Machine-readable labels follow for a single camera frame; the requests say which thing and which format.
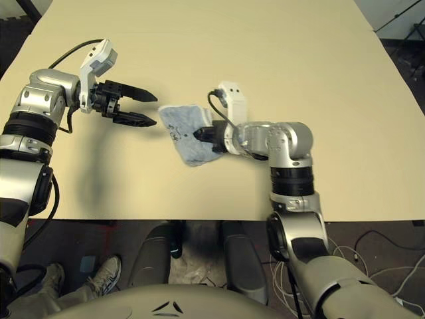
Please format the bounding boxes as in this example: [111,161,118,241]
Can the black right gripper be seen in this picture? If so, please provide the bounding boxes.
[193,119,234,154]

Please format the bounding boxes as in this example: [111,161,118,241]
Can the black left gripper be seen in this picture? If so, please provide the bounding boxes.
[89,80,159,128]

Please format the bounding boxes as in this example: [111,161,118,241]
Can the light blue rag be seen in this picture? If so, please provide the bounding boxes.
[157,104,222,168]

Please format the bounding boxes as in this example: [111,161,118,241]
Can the crumpled clear plastic sheet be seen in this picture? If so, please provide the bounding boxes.
[177,247,215,285]

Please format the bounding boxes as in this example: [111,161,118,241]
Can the grey left robot leg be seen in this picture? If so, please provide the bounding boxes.
[127,222,174,288]

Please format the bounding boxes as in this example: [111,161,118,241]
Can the grey robot leg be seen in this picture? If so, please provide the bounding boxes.
[127,222,174,288]
[220,220,269,306]

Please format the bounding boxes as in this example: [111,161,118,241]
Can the grey right robot leg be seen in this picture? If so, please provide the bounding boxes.
[220,220,269,306]

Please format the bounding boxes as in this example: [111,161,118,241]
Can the black foam floor mat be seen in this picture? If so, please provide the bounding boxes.
[0,17,35,78]

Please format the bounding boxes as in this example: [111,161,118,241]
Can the blue paper piece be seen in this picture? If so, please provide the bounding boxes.
[80,255,98,272]

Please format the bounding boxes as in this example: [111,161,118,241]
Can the white sneaker of bystander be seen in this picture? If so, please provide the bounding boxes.
[87,255,124,297]

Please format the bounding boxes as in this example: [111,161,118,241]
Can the beige robot torso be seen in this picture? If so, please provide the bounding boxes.
[58,282,287,319]

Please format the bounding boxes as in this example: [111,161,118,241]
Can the bystander leg in khaki trousers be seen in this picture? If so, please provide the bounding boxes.
[5,262,101,319]

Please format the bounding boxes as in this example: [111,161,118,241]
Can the white board with black edge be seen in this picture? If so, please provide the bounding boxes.
[363,0,425,41]

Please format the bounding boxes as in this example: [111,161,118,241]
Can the black metal stand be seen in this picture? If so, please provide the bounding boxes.
[396,22,425,79]

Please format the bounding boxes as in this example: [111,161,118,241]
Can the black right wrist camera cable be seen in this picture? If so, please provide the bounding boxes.
[207,88,240,134]

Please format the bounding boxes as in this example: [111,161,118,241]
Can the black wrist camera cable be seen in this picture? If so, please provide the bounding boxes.
[48,39,104,134]
[207,88,240,134]

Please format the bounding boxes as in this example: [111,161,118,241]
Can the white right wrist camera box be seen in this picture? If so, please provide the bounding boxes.
[216,80,249,156]

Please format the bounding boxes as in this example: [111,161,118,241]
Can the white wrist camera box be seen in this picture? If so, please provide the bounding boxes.
[216,80,249,156]
[78,38,119,114]

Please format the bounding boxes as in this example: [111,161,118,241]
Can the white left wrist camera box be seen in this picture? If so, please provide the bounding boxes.
[78,38,119,114]

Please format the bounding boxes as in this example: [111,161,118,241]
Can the black left wrist camera cable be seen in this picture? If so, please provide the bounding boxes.
[48,39,104,134]

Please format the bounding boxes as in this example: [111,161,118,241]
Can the black left elbow cable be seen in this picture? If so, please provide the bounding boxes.
[19,171,61,254]

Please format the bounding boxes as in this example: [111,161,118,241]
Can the black metal table frame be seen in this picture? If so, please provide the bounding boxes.
[18,0,43,21]

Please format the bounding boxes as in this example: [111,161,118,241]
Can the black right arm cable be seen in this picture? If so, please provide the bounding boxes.
[284,261,308,319]

